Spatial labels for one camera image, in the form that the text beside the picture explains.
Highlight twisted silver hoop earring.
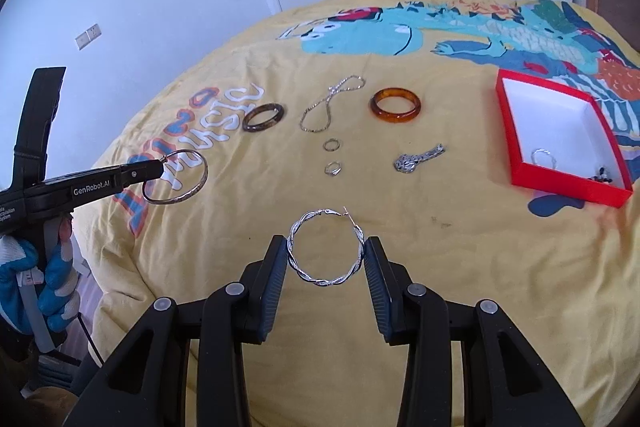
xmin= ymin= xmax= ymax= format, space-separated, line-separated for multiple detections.
xmin=286 ymin=207 xmax=365 ymax=288

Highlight black cable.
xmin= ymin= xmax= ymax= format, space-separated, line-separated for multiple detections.
xmin=75 ymin=257 xmax=107 ymax=365

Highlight dark brown bangle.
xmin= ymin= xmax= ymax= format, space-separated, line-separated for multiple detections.
xmin=242 ymin=103 xmax=287 ymax=134

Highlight person's left hand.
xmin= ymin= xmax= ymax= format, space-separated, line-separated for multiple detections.
xmin=0 ymin=214 xmax=83 ymax=335

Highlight plain silver bangle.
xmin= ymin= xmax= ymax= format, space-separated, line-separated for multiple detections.
xmin=141 ymin=149 xmax=208 ymax=206

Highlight silver chain necklace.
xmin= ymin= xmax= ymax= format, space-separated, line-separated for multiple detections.
xmin=300 ymin=75 xmax=366 ymax=134

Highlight silver chain bracelet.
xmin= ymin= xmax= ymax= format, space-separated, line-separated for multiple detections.
xmin=393 ymin=143 xmax=447 ymax=175

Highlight thin silver ring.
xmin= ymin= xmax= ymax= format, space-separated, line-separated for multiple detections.
xmin=531 ymin=148 xmax=558 ymax=170

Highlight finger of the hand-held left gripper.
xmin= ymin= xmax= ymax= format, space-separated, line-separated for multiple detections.
xmin=120 ymin=158 xmax=167 ymax=198

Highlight wall switch plate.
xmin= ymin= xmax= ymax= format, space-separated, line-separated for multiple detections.
xmin=75 ymin=23 xmax=102 ymax=51

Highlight red jewelry box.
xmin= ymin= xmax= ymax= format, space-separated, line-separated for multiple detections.
xmin=495 ymin=68 xmax=634 ymax=208

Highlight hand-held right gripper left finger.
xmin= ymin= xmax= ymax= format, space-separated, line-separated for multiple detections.
xmin=65 ymin=234 xmax=291 ymax=427

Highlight amber bangle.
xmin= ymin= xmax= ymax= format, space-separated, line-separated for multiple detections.
xmin=369 ymin=88 xmax=422 ymax=126

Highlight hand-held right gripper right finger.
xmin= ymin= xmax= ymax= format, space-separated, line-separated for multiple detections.
xmin=364 ymin=236 xmax=586 ymax=427

